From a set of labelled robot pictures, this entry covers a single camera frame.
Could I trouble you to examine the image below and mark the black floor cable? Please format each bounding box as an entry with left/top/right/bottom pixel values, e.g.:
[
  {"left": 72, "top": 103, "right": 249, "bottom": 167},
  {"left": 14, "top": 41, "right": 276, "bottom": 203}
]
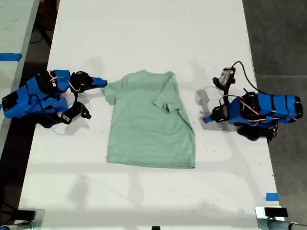
[{"left": 30, "top": 23, "right": 53, "bottom": 47}]

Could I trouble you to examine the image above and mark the silver metal bracket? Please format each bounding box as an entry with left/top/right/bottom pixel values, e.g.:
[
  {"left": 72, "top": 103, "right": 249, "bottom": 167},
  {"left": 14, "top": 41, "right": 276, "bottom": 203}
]
[{"left": 254, "top": 206, "right": 289, "bottom": 230}]

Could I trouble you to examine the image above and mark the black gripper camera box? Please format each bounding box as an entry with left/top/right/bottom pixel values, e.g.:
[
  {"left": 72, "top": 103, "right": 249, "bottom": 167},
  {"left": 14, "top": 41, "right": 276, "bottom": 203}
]
[
  {"left": 219, "top": 67, "right": 237, "bottom": 86},
  {"left": 58, "top": 101, "right": 84, "bottom": 125}
]

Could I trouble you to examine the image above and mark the pale green t-shirt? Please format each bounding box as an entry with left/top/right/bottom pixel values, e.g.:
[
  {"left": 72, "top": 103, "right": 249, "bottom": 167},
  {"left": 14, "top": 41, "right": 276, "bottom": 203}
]
[{"left": 100, "top": 69, "right": 196, "bottom": 169}]

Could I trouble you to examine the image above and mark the grey metal pipe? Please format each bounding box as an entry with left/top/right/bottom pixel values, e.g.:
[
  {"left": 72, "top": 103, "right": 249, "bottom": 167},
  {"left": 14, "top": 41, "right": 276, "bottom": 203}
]
[
  {"left": 0, "top": 221, "right": 35, "bottom": 230},
  {"left": 258, "top": 219, "right": 307, "bottom": 230}
]

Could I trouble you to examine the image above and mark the small black box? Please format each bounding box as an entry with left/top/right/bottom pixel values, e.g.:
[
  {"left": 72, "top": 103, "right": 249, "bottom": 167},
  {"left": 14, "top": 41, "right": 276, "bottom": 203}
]
[
  {"left": 264, "top": 207, "right": 288, "bottom": 218},
  {"left": 17, "top": 209, "right": 36, "bottom": 220}
]

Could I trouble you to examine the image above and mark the black camera cable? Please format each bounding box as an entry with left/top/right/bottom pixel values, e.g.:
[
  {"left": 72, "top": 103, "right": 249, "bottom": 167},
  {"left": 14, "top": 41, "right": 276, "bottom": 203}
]
[
  {"left": 231, "top": 60, "right": 265, "bottom": 94},
  {"left": 28, "top": 93, "right": 63, "bottom": 128}
]

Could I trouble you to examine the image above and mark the long blue tape strip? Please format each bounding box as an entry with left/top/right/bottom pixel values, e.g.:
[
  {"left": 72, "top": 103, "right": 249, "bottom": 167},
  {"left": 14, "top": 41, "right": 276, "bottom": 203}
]
[{"left": 0, "top": 53, "right": 23, "bottom": 62}]

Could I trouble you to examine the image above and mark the black camera stalk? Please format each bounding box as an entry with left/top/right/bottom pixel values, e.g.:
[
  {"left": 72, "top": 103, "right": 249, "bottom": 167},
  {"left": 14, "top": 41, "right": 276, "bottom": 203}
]
[
  {"left": 212, "top": 76, "right": 235, "bottom": 106},
  {"left": 73, "top": 91, "right": 92, "bottom": 120}
]

